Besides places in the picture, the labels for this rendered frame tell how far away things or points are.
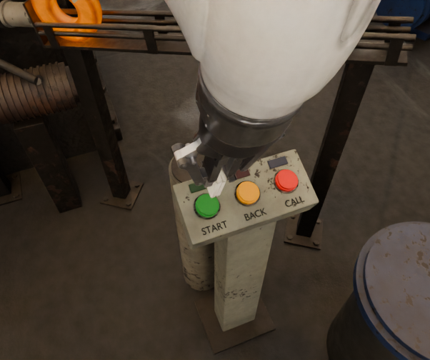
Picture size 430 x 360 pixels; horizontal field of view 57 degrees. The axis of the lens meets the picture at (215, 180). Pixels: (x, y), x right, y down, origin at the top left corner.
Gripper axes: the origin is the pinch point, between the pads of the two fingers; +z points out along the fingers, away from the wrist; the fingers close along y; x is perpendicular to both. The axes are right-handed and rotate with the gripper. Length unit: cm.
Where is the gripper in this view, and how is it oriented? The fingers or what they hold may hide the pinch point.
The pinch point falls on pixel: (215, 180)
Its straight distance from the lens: 55.2
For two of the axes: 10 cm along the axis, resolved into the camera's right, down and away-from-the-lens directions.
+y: -9.3, 2.9, -2.3
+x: 3.4, 9.0, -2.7
